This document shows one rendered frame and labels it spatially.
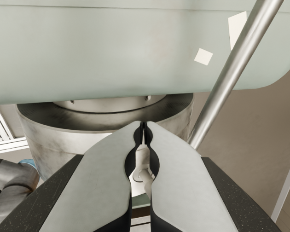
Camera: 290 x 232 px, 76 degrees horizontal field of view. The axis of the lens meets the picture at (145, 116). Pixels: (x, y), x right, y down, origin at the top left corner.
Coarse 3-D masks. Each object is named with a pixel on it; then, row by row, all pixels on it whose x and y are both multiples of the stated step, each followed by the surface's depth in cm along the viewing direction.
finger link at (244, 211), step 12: (216, 168) 8; (216, 180) 8; (228, 180) 8; (228, 192) 7; (240, 192) 7; (228, 204) 7; (240, 204) 7; (252, 204) 7; (240, 216) 6; (252, 216) 6; (264, 216) 6; (240, 228) 6; (252, 228) 6; (264, 228) 6; (276, 228) 6
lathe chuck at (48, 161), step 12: (180, 132) 29; (36, 144) 26; (36, 156) 28; (48, 156) 26; (60, 156) 25; (72, 156) 24; (144, 156) 26; (36, 168) 32; (48, 168) 27; (132, 180) 27; (132, 192) 28; (144, 192) 29
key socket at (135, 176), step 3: (144, 165) 27; (147, 165) 27; (138, 168) 26; (141, 168) 27; (144, 168) 27; (135, 171) 26; (138, 171) 27; (150, 171) 28; (135, 174) 27; (138, 174) 27; (135, 177) 27; (138, 177) 27; (138, 180) 27; (141, 180) 28
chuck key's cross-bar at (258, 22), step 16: (256, 0) 10; (272, 0) 9; (256, 16) 10; (272, 16) 10; (256, 32) 10; (240, 48) 11; (240, 64) 11; (224, 80) 12; (224, 96) 13; (208, 112) 14; (192, 128) 15; (208, 128) 14; (192, 144) 16
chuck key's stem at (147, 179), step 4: (140, 172) 27; (144, 172) 26; (148, 172) 26; (140, 176) 26; (144, 176) 26; (148, 176) 26; (144, 180) 25; (148, 180) 25; (152, 180) 24; (148, 184) 24; (144, 188) 25; (148, 188) 24; (148, 192) 24; (148, 196) 24
